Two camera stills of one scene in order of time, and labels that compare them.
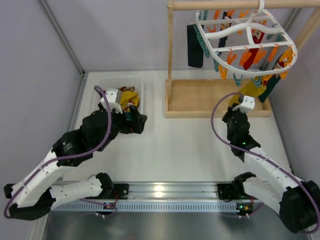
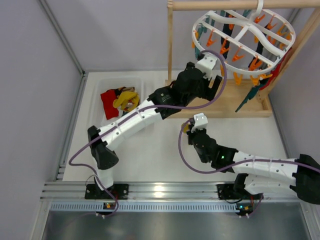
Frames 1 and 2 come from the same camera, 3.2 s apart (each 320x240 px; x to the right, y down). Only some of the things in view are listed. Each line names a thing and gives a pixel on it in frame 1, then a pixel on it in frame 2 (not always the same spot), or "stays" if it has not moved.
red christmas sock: x=257 y=36 -> x=275 y=71
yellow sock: x=125 y=96 stays
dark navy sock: x=195 y=52 -> x=227 y=28
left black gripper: x=133 y=121 -> x=208 y=83
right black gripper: x=235 y=115 -> x=194 y=136
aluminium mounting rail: x=154 y=197 stays
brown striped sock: x=127 y=89 stays
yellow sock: x=248 y=89 -> x=186 y=127
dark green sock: x=271 y=84 -> x=252 y=93
